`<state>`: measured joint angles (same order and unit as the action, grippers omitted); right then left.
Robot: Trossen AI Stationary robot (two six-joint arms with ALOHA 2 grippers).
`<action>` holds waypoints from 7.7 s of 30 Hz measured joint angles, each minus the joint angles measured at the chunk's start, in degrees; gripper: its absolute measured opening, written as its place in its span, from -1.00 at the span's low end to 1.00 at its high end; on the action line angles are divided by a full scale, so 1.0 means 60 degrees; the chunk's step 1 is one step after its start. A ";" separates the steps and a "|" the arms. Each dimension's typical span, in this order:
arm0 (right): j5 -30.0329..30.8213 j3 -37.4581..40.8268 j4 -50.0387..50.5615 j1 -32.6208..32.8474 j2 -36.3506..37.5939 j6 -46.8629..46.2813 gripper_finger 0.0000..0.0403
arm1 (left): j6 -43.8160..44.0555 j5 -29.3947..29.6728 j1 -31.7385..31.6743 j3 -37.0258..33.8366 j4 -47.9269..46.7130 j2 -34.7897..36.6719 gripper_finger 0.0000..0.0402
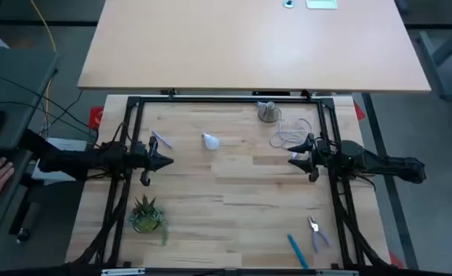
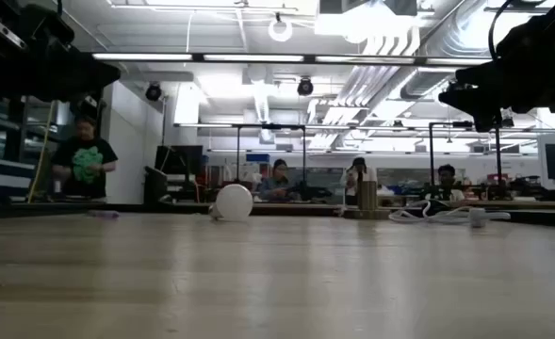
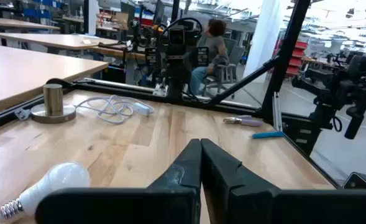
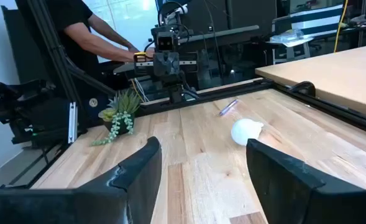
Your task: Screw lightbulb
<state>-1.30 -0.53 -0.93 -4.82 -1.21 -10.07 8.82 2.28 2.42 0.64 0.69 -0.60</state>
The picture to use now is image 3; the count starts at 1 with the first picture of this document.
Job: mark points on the red storage bins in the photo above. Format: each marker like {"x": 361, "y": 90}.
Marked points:
{"x": 297, "y": 59}

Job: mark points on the black aluminium table frame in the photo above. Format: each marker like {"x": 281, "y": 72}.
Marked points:
{"x": 290, "y": 46}

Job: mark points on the white pillar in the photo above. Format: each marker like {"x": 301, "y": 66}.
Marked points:
{"x": 263, "y": 37}

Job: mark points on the white lightbulb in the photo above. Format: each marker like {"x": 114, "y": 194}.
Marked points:
{"x": 58, "y": 180}

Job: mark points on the person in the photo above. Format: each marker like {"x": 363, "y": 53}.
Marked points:
{"x": 215, "y": 46}

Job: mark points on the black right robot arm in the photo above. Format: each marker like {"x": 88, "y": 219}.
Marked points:
{"x": 178, "y": 74}

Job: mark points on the black device corner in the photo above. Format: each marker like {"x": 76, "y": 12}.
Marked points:
{"x": 359, "y": 182}

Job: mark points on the grey office chair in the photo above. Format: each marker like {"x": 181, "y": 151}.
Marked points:
{"x": 224, "y": 73}

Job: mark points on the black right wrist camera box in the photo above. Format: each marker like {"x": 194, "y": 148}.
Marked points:
{"x": 177, "y": 36}

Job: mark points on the blue marker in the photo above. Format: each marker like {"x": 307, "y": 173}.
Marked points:
{"x": 268, "y": 135}

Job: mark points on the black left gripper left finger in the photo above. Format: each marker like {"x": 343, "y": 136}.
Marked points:
{"x": 173, "y": 202}

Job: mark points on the black camera mount rig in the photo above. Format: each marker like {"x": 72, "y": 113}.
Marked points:
{"x": 356, "y": 93}

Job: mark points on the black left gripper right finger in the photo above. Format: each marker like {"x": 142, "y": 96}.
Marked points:
{"x": 238, "y": 202}

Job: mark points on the large light wood table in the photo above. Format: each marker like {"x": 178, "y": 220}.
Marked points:
{"x": 30, "y": 71}

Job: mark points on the blue storage bins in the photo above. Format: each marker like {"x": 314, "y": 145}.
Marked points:
{"x": 30, "y": 13}

